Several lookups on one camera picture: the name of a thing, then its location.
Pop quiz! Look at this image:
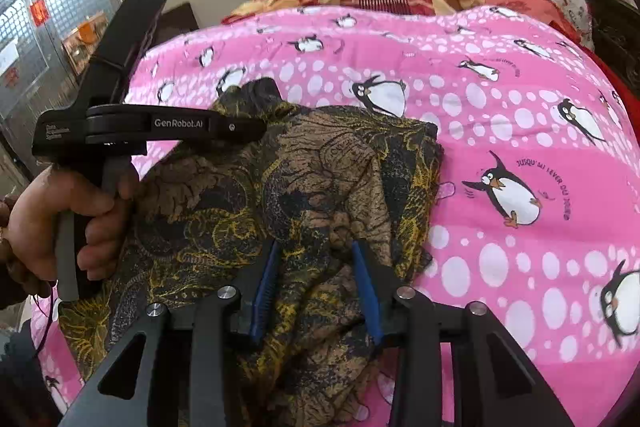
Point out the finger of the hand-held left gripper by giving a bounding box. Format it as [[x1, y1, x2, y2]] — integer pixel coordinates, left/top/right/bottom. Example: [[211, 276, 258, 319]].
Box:
[[210, 77, 282, 144]]

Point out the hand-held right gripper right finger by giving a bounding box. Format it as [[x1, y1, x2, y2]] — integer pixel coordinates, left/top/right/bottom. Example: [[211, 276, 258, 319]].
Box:
[[350, 239, 576, 427]]

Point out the person's left hand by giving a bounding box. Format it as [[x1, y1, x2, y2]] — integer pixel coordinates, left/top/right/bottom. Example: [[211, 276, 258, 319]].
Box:
[[6, 167, 146, 288]]

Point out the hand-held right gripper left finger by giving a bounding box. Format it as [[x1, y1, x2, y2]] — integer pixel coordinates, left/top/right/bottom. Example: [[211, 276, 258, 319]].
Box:
[[75, 239, 283, 427]]

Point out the person's left forearm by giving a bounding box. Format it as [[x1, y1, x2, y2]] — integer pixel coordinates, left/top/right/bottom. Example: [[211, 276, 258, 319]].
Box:
[[0, 199, 58, 310]]

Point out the brown floral patterned garment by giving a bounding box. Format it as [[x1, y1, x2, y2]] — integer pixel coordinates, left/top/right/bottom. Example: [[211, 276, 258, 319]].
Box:
[[57, 79, 446, 427]]

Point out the pink penguin print blanket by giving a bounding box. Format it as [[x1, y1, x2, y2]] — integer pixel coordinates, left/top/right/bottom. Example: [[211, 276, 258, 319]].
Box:
[[30, 4, 640, 427]]

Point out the dark wooden cabinet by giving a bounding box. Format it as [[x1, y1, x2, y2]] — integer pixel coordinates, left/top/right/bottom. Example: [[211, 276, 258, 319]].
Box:
[[155, 2, 201, 48]]

